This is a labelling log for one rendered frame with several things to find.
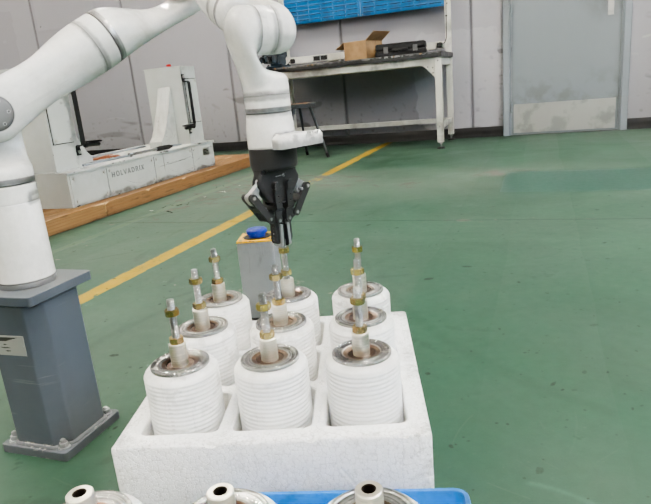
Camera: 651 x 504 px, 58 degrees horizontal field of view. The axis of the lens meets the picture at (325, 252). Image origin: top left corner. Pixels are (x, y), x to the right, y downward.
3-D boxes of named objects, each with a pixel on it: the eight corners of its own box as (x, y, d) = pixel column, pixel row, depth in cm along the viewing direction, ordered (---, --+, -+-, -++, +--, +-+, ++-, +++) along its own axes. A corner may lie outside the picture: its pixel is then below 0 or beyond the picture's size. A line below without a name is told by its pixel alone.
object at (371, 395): (394, 448, 86) (387, 333, 81) (416, 490, 76) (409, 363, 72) (329, 460, 84) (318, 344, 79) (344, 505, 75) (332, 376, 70)
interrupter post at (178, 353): (179, 371, 76) (175, 348, 75) (167, 367, 77) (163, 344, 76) (193, 363, 77) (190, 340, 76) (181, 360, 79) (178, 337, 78)
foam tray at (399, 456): (135, 569, 77) (109, 449, 72) (207, 409, 114) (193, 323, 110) (437, 559, 74) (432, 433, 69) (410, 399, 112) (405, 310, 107)
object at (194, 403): (197, 515, 75) (175, 388, 71) (150, 490, 81) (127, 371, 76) (249, 474, 83) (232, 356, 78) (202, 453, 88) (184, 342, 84)
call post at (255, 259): (255, 392, 120) (235, 243, 111) (260, 375, 126) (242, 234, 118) (290, 390, 119) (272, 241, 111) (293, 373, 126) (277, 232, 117)
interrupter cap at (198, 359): (177, 385, 72) (176, 380, 72) (138, 371, 77) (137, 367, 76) (222, 359, 78) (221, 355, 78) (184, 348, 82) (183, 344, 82)
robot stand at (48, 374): (2, 451, 107) (-40, 295, 99) (61, 409, 120) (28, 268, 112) (67, 462, 102) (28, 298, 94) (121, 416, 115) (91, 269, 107)
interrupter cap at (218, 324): (170, 341, 85) (169, 337, 85) (186, 321, 92) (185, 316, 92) (221, 338, 85) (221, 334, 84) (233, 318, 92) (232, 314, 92)
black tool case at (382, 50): (379, 59, 524) (378, 46, 521) (427, 54, 515) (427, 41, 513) (375, 58, 492) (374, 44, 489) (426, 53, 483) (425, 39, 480)
